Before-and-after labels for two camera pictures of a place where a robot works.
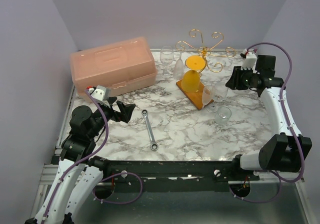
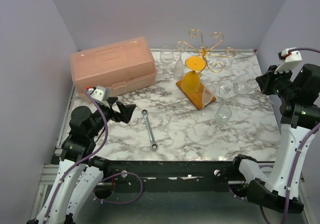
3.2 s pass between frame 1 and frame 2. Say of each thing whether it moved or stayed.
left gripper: stayed
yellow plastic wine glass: stayed
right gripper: moved
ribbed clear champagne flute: stayed
